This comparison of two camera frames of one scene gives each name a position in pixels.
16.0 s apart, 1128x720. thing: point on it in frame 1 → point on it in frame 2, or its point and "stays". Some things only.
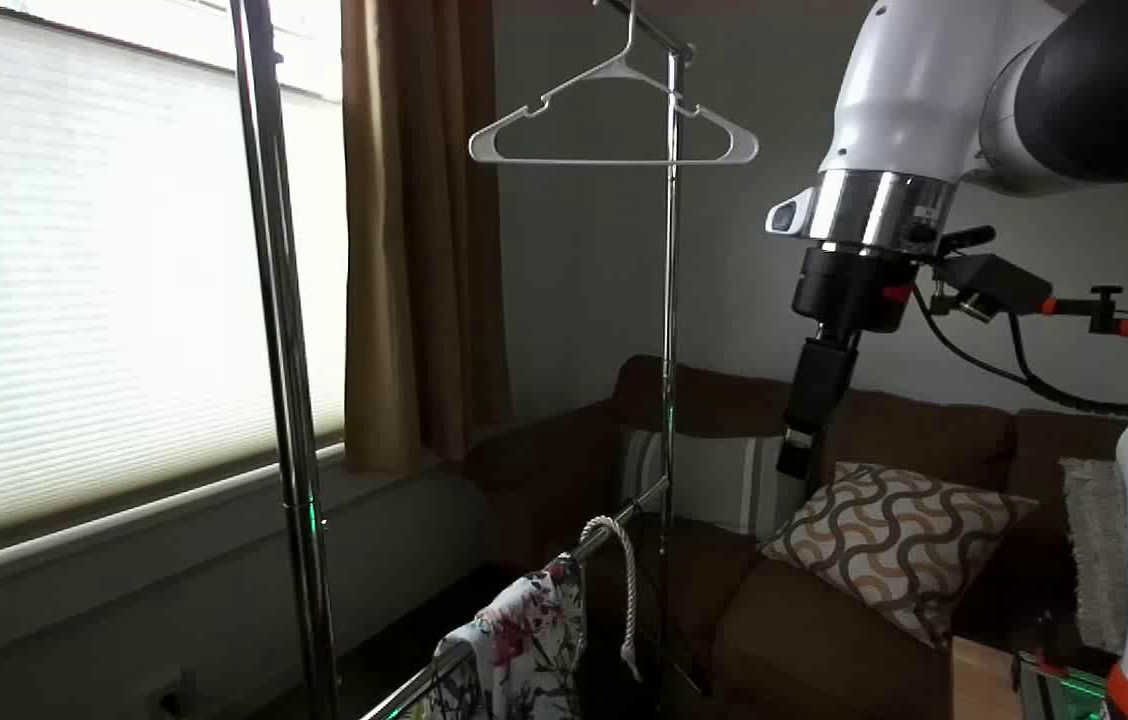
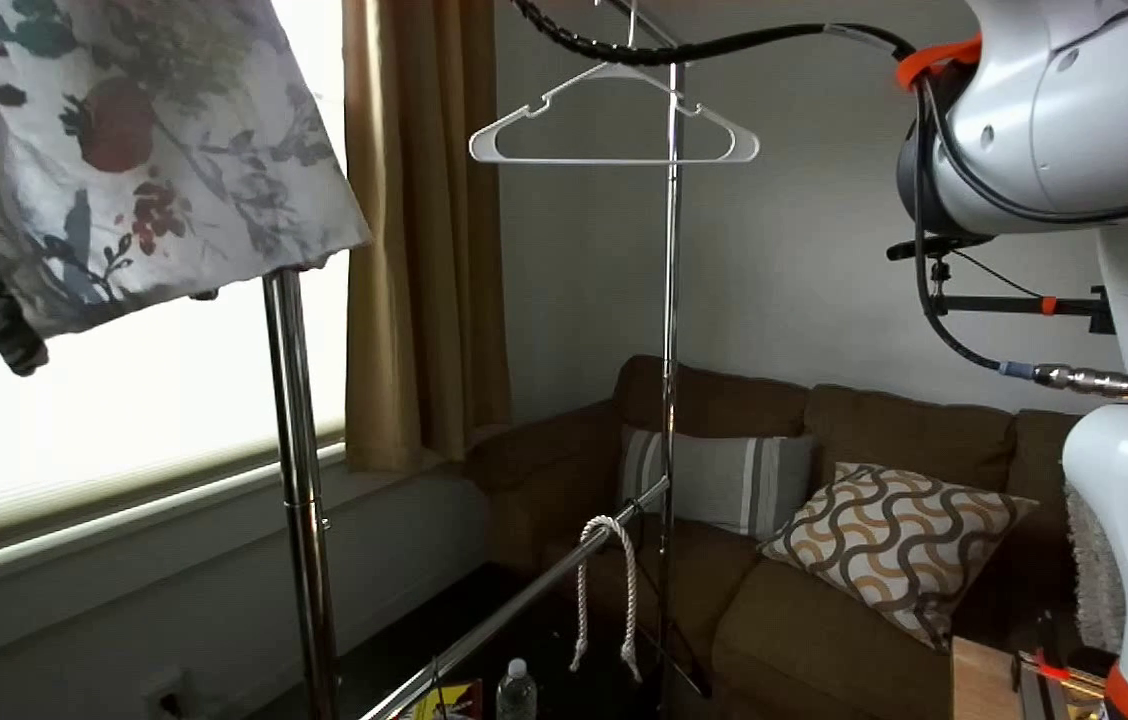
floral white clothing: (526, 654) → (104, 153)
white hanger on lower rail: (628, 599) stays
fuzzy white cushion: (1101, 564) stays
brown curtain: (426, 340) stays
